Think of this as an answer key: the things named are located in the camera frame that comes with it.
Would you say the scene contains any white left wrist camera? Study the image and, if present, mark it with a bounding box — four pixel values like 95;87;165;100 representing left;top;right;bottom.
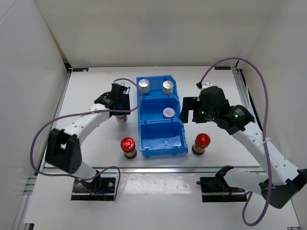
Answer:
117;82;125;87

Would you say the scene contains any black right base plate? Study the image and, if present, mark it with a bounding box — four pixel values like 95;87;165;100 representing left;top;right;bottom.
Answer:
196;177;248;203

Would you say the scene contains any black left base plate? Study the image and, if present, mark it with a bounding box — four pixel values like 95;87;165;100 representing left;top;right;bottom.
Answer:
71;175;121;201

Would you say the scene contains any grey-lid jar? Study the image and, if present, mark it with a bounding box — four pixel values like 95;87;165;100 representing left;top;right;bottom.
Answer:
163;107;175;118
116;115;128;124

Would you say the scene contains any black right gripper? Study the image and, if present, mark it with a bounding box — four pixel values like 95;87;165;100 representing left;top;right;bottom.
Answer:
179;97;217;124

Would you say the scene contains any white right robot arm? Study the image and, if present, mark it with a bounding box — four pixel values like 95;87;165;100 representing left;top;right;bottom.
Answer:
179;86;307;209

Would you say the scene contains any tall silver can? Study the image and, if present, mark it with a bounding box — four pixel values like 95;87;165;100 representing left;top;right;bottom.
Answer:
139;79;150;95
162;80;174;94

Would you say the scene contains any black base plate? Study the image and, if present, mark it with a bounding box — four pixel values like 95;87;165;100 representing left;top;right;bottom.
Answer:
71;175;121;201
196;177;248;203

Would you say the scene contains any blue three-compartment plastic bin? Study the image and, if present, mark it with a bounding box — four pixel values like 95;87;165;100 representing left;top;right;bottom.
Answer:
136;75;188;158

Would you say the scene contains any red-lid sauce jar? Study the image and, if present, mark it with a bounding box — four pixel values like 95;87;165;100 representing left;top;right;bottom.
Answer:
192;133;211;155
120;137;137;159

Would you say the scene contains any aluminium front rail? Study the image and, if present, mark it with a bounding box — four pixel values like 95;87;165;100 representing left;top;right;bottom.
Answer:
43;166;264;173

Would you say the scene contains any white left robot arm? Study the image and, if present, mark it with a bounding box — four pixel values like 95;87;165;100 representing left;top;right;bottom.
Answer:
45;80;188;192

